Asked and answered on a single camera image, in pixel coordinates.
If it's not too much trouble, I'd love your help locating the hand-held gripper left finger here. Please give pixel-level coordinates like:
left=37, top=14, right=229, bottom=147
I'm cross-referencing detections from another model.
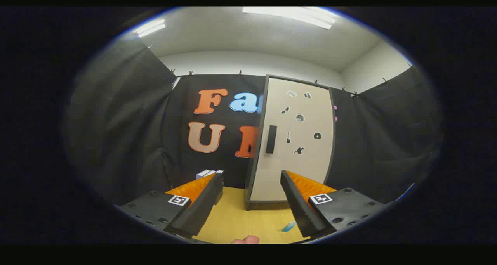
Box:
left=116, top=173, right=224, bottom=240

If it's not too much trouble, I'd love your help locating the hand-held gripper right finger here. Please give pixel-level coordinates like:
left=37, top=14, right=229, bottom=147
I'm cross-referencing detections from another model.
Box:
left=280, top=170, right=387, bottom=240

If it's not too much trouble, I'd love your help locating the white cabinet door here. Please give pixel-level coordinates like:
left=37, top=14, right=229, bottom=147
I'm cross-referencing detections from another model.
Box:
left=250, top=78, right=334, bottom=202

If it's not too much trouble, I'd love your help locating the black door handle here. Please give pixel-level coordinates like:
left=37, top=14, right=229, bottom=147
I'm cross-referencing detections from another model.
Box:
left=265, top=125, right=278, bottom=154

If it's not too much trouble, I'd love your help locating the grey cabinet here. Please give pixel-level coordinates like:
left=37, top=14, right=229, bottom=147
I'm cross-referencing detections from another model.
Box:
left=245, top=74, right=337, bottom=211

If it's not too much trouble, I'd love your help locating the black backdrop cloth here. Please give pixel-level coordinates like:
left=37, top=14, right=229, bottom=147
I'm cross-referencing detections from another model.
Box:
left=64, top=36, right=443, bottom=215

